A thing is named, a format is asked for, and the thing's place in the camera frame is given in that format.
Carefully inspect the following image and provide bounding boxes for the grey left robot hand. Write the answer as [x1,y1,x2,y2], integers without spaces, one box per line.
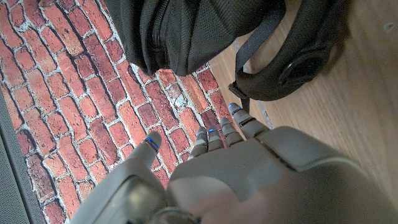
[70,102,398,224]

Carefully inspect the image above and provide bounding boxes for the black backpack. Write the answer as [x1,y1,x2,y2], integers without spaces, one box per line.
[104,0,352,102]

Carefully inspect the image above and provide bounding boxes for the printed brick wall backdrop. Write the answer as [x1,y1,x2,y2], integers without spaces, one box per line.
[0,0,240,224]

